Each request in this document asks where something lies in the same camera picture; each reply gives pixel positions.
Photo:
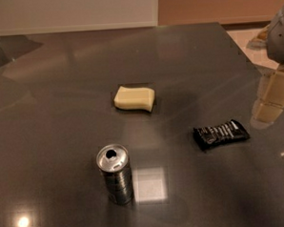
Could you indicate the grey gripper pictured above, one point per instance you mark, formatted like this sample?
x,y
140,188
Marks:
x,y
279,40

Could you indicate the black rxbar chocolate wrapper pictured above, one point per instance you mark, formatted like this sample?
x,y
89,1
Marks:
x,y
214,136

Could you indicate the yellow sponge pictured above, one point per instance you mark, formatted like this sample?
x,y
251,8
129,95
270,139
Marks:
x,y
134,98

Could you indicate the silver black drink can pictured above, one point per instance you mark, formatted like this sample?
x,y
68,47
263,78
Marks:
x,y
114,165

